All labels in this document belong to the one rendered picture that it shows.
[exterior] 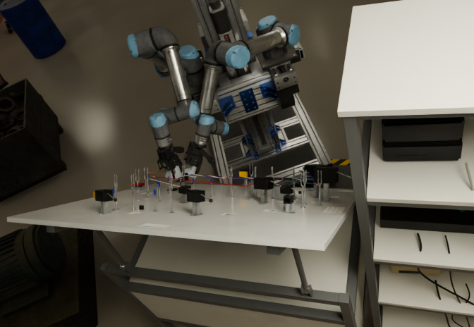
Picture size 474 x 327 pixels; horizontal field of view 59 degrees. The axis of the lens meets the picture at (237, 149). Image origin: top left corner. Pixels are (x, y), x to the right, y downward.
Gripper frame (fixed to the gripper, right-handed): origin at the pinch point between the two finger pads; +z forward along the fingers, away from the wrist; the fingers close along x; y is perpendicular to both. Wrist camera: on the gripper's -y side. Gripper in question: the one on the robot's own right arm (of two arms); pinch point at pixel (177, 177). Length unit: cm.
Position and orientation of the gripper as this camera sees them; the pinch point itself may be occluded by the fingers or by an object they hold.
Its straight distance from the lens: 211.4
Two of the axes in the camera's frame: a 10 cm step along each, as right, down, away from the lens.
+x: 9.1, 0.0, -4.1
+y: -3.6, 4.6, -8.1
